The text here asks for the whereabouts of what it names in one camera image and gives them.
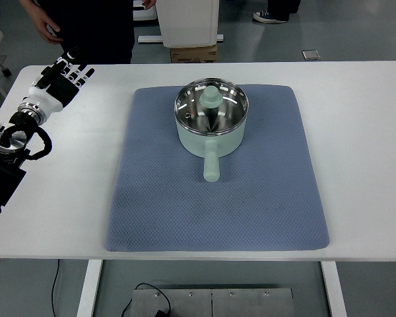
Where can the glass lid with green knob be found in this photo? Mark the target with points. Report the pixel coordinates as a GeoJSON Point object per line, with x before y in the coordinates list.
{"type": "Point", "coordinates": [211, 99]}

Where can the blue textured mat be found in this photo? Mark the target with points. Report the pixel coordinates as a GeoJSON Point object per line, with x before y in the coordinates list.
{"type": "Point", "coordinates": [217, 211]}

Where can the brown cardboard box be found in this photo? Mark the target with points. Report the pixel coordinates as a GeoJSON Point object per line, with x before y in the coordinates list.
{"type": "Point", "coordinates": [194, 54]}

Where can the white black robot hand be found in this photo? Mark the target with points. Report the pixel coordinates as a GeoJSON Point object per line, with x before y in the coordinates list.
{"type": "Point", "coordinates": [57, 89]}

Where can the grey metal plate with screws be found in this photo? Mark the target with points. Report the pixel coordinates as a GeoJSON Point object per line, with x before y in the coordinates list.
{"type": "Point", "coordinates": [237, 303]}

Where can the person's right hand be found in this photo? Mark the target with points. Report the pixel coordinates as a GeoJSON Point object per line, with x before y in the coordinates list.
{"type": "Point", "coordinates": [47, 29]}

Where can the grey floor outlet cover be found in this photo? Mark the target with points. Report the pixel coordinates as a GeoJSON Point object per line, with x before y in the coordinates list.
{"type": "Point", "coordinates": [311, 55]}

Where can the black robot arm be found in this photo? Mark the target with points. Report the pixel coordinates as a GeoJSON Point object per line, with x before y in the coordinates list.
{"type": "Point", "coordinates": [6, 171]}

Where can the person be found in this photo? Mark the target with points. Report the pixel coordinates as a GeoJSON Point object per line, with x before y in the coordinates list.
{"type": "Point", "coordinates": [95, 29]}
{"type": "Point", "coordinates": [272, 14]}

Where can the white cabinet on stand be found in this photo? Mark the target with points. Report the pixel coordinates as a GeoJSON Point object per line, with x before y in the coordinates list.
{"type": "Point", "coordinates": [188, 23]}

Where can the person's left hand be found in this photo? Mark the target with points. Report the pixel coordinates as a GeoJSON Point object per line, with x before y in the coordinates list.
{"type": "Point", "coordinates": [149, 3]}

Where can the white table leg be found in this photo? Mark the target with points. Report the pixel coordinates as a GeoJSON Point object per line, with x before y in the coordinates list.
{"type": "Point", "coordinates": [89, 287]}
{"type": "Point", "coordinates": [335, 290]}

